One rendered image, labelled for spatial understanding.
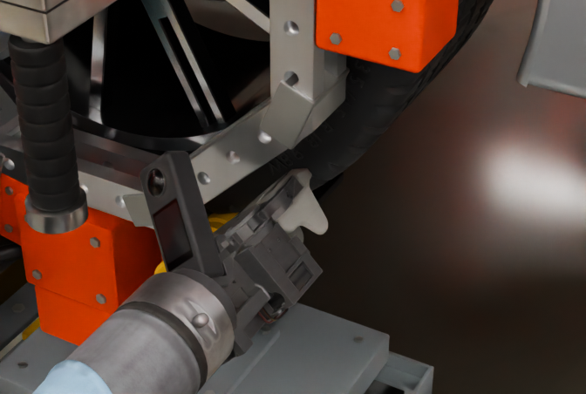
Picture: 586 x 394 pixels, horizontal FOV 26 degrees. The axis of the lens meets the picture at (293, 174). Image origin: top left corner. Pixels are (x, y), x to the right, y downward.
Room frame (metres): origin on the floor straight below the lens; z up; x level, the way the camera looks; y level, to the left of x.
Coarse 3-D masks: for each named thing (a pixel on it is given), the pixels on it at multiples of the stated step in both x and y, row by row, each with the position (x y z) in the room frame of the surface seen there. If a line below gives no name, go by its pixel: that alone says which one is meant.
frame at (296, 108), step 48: (288, 0) 0.89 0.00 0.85; (288, 48) 0.89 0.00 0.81; (0, 96) 1.11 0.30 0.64; (288, 96) 0.88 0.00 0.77; (336, 96) 0.91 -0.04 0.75; (0, 144) 1.04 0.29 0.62; (96, 144) 1.04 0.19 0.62; (240, 144) 0.91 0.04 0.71; (288, 144) 0.88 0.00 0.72; (96, 192) 0.99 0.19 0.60
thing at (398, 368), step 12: (36, 324) 1.29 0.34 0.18; (24, 336) 1.27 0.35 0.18; (12, 348) 1.25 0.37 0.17; (0, 360) 1.23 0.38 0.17; (396, 360) 1.24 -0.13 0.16; (408, 360) 1.23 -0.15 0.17; (384, 372) 1.23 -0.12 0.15; (396, 372) 1.23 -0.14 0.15; (408, 372) 1.23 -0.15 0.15; (420, 372) 1.22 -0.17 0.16; (432, 372) 1.21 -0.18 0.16; (372, 384) 1.17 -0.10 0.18; (384, 384) 1.17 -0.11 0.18; (396, 384) 1.19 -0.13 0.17; (408, 384) 1.21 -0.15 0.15; (420, 384) 1.19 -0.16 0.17; (432, 384) 1.22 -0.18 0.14
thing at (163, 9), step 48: (144, 0) 1.08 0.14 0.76; (240, 0) 1.03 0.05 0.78; (96, 48) 1.11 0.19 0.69; (144, 48) 1.24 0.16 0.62; (192, 48) 1.06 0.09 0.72; (240, 48) 1.25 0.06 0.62; (96, 96) 1.12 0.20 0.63; (144, 96) 1.15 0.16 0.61; (192, 96) 1.06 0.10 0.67; (240, 96) 1.11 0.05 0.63; (144, 144) 1.06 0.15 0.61; (192, 144) 1.04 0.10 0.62
